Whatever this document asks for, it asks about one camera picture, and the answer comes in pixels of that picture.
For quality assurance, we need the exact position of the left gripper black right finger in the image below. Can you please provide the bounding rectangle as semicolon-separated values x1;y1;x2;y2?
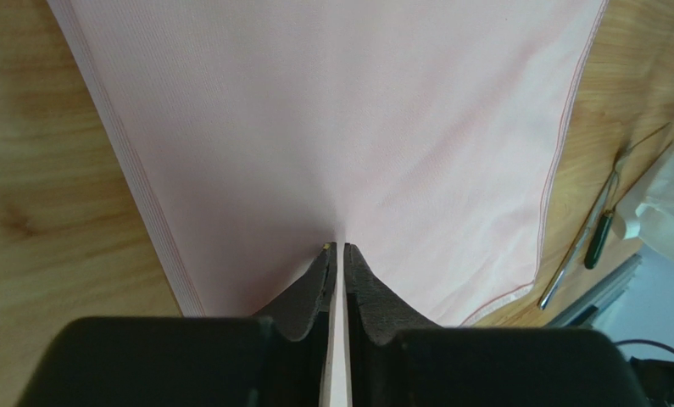
343;244;648;406

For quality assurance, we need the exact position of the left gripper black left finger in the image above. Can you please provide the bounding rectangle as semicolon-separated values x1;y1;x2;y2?
19;243;337;406

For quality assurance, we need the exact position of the pink cloth napkin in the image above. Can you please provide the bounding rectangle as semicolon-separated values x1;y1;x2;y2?
49;1;606;327

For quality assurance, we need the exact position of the white hanging cloth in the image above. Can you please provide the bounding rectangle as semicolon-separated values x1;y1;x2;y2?
613;138;674;262

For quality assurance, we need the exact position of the black handled knife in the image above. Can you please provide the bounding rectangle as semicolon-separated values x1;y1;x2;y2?
583;139;646;270

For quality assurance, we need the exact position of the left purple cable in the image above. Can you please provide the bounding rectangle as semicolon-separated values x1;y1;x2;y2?
613;338;674;371

